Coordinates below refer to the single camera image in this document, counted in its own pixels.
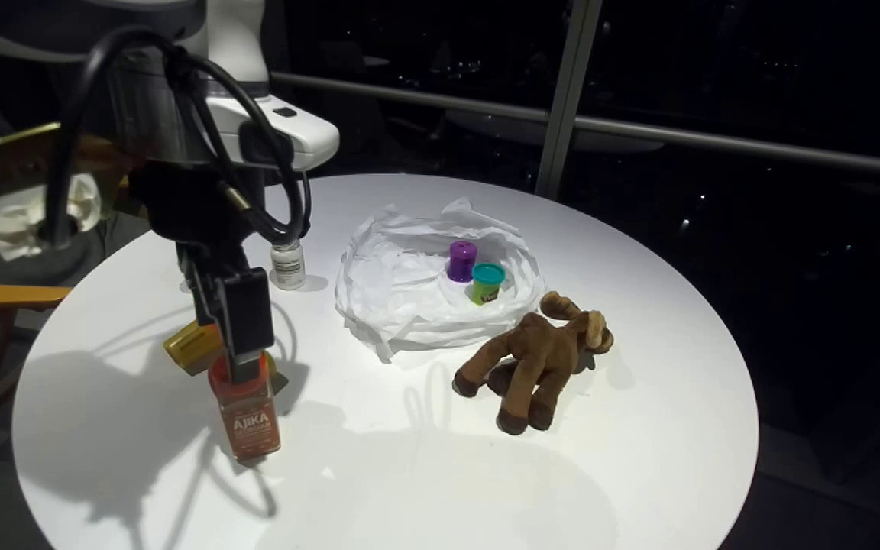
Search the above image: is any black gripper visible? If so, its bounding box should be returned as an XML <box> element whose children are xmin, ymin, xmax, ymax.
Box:
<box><xmin>132</xmin><ymin>163</ymin><xmax>276</xmax><ymax>381</ymax></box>

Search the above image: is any orange lid yellow tub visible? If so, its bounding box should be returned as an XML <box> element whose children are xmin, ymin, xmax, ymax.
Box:
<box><xmin>164</xmin><ymin>325</ymin><xmax>223</xmax><ymax>377</ymax></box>

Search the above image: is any brown jar orange lid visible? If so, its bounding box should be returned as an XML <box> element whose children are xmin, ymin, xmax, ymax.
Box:
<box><xmin>208</xmin><ymin>358</ymin><xmax>282</xmax><ymax>464</ymax></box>

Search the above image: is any purple play-doh tub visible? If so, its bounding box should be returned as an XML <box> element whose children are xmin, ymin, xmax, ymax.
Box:
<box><xmin>446</xmin><ymin>240</ymin><xmax>477</xmax><ymax>282</ymax></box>

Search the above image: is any teal lid green tub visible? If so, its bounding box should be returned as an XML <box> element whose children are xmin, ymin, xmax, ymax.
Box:
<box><xmin>468</xmin><ymin>263</ymin><xmax>507</xmax><ymax>307</ymax></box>

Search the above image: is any white pill bottle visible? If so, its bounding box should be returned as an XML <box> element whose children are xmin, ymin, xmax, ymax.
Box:
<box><xmin>269</xmin><ymin>242</ymin><xmax>305</xmax><ymax>289</ymax></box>

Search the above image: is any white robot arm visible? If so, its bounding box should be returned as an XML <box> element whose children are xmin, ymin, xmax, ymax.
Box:
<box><xmin>84</xmin><ymin>0</ymin><xmax>339</xmax><ymax>384</ymax></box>

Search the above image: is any white plastic bag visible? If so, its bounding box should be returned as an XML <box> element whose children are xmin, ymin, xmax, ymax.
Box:
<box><xmin>332</xmin><ymin>198</ymin><xmax>543</xmax><ymax>360</ymax></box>

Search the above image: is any white crumpled cloth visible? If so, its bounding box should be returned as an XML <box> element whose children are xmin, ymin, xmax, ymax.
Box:
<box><xmin>0</xmin><ymin>176</ymin><xmax>102</xmax><ymax>263</ymax></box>

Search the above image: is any brown plush toy animal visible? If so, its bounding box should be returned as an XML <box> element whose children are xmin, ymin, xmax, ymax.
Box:
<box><xmin>453</xmin><ymin>291</ymin><xmax>614</xmax><ymax>433</ymax></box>

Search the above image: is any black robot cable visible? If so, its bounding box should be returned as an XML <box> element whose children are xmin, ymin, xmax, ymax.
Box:
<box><xmin>40</xmin><ymin>24</ymin><xmax>312</xmax><ymax>247</ymax></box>

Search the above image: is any window frame post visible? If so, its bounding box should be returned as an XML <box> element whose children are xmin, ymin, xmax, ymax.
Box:
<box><xmin>535</xmin><ymin>0</ymin><xmax>602</xmax><ymax>198</ymax></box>

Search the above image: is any horizontal window rail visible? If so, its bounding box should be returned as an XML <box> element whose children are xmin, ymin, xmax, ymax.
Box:
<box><xmin>271</xmin><ymin>72</ymin><xmax>880</xmax><ymax>176</ymax></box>

